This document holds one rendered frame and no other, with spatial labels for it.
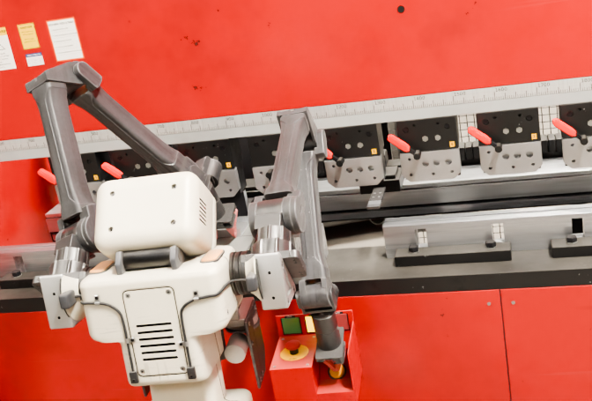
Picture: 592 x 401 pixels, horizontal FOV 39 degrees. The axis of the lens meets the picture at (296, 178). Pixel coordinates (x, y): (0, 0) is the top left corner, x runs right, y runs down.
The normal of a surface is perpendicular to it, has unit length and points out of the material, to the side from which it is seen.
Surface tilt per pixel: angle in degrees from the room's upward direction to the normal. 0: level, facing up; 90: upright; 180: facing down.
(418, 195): 90
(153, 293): 82
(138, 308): 82
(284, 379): 90
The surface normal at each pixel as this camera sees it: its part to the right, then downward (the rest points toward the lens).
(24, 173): 0.96, -0.08
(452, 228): -0.21, 0.36
